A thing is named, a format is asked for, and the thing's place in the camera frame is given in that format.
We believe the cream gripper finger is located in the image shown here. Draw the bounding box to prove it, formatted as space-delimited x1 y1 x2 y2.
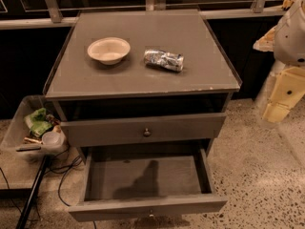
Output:
253 27 275 52
262 103 290 123

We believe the grey drawer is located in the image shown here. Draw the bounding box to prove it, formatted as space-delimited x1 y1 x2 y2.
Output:
69 149 227 222
61 113 226 147

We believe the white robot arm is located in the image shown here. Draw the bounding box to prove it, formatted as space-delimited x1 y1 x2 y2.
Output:
253 0 305 123

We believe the grey wooden drawer cabinet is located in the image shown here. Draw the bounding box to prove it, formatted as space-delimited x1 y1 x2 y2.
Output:
43 9 243 164

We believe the yellow object on ledge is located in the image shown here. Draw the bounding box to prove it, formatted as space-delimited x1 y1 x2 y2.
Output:
282 0 296 10

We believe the white paper bowl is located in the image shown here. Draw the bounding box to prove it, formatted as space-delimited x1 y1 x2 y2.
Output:
87 37 131 65

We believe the clear plastic cup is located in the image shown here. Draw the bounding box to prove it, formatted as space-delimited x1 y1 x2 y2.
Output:
42 132 61 145

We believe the green snack bag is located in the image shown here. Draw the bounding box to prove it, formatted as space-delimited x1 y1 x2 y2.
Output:
24 108 52 137

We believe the clear plastic bin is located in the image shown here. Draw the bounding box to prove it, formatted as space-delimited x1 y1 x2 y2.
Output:
1 95 68 161

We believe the black metal pole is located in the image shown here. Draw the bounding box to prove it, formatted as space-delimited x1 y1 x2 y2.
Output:
15 156 51 229

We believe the brass can in bin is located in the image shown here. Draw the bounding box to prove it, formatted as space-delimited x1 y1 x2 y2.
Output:
23 137 43 144

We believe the metal railing frame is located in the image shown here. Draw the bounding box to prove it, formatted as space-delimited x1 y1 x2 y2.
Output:
0 0 286 31

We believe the black cable on floor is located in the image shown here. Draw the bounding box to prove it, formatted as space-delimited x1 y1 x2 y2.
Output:
0 145 98 229

